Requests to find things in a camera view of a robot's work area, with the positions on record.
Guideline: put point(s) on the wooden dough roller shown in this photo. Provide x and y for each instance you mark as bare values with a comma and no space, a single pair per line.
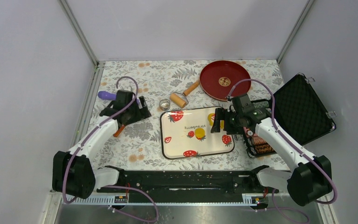
180,98

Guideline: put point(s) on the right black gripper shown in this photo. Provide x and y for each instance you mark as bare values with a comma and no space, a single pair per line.
222,114

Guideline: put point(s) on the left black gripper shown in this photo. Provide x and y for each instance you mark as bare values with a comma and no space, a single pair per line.
142,113

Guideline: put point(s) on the red round plate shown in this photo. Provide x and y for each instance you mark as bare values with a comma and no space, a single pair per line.
217,79

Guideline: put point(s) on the metal ring cutter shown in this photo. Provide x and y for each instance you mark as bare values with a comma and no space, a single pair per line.
164,104

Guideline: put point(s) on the purple handle tool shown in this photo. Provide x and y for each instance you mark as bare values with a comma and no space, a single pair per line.
104,95

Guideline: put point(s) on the strawberry print tray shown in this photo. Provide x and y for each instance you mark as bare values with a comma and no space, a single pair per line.
187,133

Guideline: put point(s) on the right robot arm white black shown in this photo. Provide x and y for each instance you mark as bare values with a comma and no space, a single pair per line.
309,178

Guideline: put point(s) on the floral table mat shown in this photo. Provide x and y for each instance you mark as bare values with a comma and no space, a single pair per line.
139,146

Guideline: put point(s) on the black foam-lined case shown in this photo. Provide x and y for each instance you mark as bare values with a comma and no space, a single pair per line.
299,110

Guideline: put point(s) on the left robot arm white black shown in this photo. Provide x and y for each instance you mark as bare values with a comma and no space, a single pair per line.
86,148

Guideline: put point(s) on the yellow dough scrap strip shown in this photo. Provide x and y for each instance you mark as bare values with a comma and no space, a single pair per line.
211,120

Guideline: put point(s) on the orange handle metal scraper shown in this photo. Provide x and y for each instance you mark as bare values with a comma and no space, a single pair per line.
117,133

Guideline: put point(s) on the yellow dough lump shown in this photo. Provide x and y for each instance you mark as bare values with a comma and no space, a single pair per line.
200,133

